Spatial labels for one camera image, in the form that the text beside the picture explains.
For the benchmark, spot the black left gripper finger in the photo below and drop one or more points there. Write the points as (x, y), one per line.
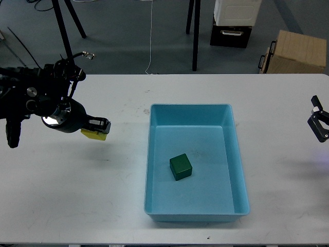
(98, 124)

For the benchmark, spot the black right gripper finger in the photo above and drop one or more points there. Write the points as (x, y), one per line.
(318, 116)

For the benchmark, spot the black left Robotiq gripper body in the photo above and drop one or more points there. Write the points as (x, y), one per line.
(68, 117)

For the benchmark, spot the yellow cube block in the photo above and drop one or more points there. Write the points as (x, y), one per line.
(94, 134)

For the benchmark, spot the green cube block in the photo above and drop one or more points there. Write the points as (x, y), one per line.
(181, 167)

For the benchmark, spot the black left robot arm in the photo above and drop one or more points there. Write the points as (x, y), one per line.
(47, 92)

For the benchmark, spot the black drawer box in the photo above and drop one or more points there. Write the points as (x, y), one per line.
(230, 36)

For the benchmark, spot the white plastic box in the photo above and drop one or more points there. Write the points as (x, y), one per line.
(236, 13)

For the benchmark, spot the light blue plastic bin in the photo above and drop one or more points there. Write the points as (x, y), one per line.
(216, 190)

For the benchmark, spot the black tripod right legs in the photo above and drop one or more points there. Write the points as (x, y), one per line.
(194, 11)

